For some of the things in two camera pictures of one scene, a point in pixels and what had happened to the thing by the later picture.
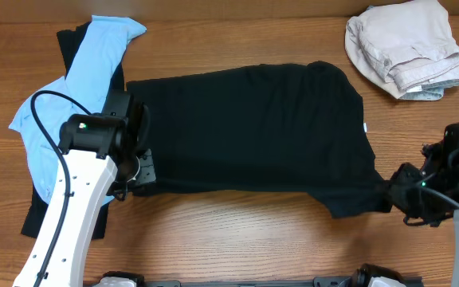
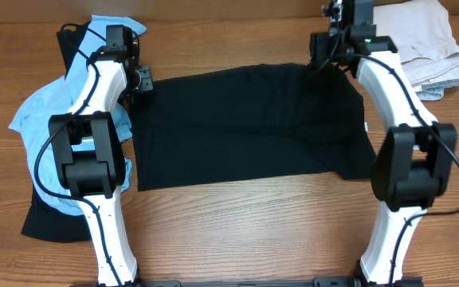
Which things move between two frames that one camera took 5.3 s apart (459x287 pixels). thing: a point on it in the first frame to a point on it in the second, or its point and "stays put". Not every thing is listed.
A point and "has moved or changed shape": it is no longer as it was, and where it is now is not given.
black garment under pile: (70, 40) stays put
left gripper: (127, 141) to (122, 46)
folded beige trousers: (406, 48) stays put
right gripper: (402, 191) to (323, 49)
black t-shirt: (296, 127) has moved or changed shape
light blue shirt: (86, 81) stays put
